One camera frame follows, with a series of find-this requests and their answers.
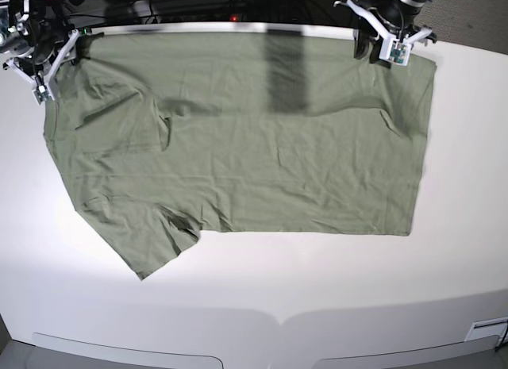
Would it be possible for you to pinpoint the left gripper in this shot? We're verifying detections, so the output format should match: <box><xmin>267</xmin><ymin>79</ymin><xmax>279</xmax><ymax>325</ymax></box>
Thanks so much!
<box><xmin>353</xmin><ymin>0</ymin><xmax>421</xmax><ymax>60</ymax></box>

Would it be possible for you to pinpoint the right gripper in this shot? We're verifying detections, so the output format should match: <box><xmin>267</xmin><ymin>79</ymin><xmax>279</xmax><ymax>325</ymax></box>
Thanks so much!
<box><xmin>19</xmin><ymin>19</ymin><xmax>75</xmax><ymax>74</ymax></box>

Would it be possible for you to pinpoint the green T-shirt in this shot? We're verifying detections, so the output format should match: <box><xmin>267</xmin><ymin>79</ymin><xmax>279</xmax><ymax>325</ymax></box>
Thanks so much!
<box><xmin>44</xmin><ymin>33</ymin><xmax>437</xmax><ymax>279</ymax></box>

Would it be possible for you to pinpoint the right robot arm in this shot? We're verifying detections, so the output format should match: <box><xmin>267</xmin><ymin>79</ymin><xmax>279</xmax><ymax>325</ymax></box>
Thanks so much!
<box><xmin>1</xmin><ymin>0</ymin><xmax>75</xmax><ymax>76</ymax></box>

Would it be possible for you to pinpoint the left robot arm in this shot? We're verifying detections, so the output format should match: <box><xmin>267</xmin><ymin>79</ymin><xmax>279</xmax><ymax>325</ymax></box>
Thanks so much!
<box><xmin>342</xmin><ymin>0</ymin><xmax>437</xmax><ymax>66</ymax></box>

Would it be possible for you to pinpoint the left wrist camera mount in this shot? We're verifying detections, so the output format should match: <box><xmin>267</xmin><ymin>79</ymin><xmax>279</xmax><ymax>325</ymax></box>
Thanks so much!
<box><xmin>333</xmin><ymin>0</ymin><xmax>437</xmax><ymax>67</ymax></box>

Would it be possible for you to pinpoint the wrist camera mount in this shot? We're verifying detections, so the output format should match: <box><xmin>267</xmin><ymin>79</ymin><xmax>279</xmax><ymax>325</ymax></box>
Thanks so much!
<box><xmin>333</xmin><ymin>0</ymin><xmax>437</xmax><ymax>67</ymax></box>
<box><xmin>1</xmin><ymin>27</ymin><xmax>93</xmax><ymax>105</ymax></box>

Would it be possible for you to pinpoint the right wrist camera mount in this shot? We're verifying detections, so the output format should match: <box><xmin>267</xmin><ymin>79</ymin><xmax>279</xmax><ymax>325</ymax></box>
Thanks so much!
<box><xmin>1</xmin><ymin>27</ymin><xmax>93</xmax><ymax>105</ymax></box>

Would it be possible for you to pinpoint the black aluminium frame rail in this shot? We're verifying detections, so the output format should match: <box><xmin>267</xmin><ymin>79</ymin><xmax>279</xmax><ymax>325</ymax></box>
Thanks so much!
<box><xmin>86</xmin><ymin>0</ymin><xmax>358</xmax><ymax>28</ymax></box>

